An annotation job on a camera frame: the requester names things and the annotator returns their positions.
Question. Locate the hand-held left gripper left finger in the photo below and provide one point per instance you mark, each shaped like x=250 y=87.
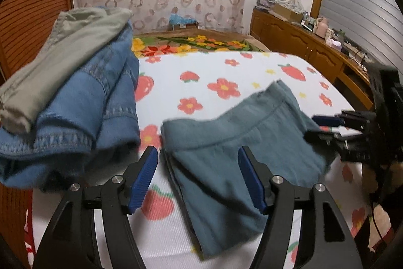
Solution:
x=143 y=180

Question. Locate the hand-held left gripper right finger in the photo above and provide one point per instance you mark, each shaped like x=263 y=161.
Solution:
x=252 y=184

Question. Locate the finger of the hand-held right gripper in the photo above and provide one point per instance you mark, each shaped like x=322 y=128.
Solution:
x=327 y=121
x=324 y=137

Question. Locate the teal pants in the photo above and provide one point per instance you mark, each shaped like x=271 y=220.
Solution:
x=220 y=162

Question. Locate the blue denim pants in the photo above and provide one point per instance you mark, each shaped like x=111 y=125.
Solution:
x=78 y=105

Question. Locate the grey-green pants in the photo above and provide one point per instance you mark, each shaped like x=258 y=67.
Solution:
x=63 y=42

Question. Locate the person's right hand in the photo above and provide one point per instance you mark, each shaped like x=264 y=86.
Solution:
x=369 y=176

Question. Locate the power strip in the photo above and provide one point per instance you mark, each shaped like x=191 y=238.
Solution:
x=352 y=46

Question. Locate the wooden sideboard cabinet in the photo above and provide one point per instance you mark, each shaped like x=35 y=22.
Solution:
x=299 y=39

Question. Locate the white strawberry flower towel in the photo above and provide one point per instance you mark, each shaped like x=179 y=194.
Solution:
x=245 y=67

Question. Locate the cardboard box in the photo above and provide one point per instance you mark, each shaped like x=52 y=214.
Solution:
x=288 y=13

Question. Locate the red printed cloth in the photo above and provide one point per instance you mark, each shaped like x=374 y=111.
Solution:
x=28 y=234

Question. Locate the floral bed blanket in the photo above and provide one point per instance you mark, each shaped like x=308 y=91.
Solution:
x=201 y=42

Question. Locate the blue box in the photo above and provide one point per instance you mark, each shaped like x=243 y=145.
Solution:
x=184 y=22

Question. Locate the brown louvered wardrobe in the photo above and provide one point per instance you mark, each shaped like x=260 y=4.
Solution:
x=34 y=4

